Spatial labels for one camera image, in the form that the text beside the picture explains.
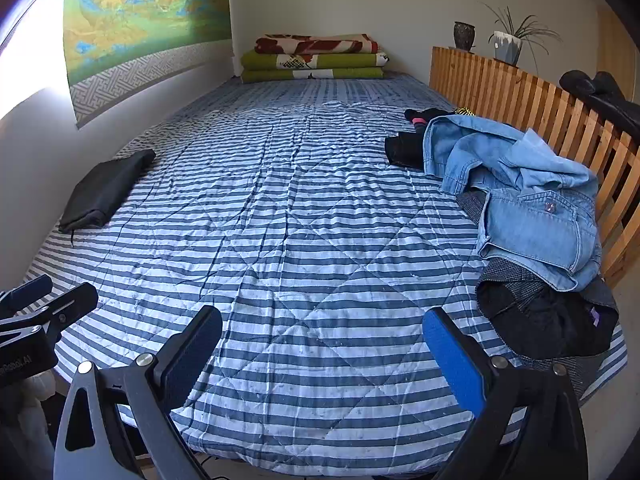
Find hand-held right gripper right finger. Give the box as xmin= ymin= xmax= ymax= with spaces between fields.
xmin=422 ymin=307 xmax=591 ymax=480

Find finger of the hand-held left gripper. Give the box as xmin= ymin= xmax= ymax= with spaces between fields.
xmin=0 ymin=275 xmax=54 ymax=312
xmin=0 ymin=282 xmax=99 ymax=338

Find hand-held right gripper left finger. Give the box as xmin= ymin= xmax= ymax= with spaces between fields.
xmin=52 ymin=305 xmax=223 ymax=480

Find light blue denim jeans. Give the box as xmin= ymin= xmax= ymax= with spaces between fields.
xmin=422 ymin=114 xmax=603 ymax=292

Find grey tweed coat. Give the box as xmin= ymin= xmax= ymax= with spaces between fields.
xmin=455 ymin=189 xmax=626 ymax=401

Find black folded cloth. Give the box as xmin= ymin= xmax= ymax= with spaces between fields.
xmin=57 ymin=149 xmax=157 ymax=234

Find blue white striped quilt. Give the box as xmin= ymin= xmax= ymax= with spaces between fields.
xmin=22 ymin=72 xmax=628 ymax=461

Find black pink garment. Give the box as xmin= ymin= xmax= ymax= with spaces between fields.
xmin=404 ymin=106 xmax=453 ymax=126

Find green folded blanket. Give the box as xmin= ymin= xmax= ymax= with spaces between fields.
xmin=240 ymin=51 xmax=390 ymax=84

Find potted plant white pot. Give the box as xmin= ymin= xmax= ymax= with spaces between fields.
xmin=482 ymin=2 xmax=563 ymax=73

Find dark vase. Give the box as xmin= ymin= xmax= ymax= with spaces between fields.
xmin=453 ymin=21 xmax=476 ymax=52

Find red floral folded blanket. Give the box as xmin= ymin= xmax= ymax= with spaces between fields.
xmin=254 ymin=34 xmax=379 ymax=55

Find wooden door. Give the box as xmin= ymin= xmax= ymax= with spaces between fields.
xmin=597 ymin=7 xmax=636 ymax=101

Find wooden slatted rail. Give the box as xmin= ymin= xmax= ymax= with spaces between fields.
xmin=430 ymin=46 xmax=640 ymax=291

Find black item on rail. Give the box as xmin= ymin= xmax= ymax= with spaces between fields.
xmin=559 ymin=70 xmax=640 ymax=143

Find landscape wall poster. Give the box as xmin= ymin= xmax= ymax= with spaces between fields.
xmin=62 ymin=0 xmax=233 ymax=128

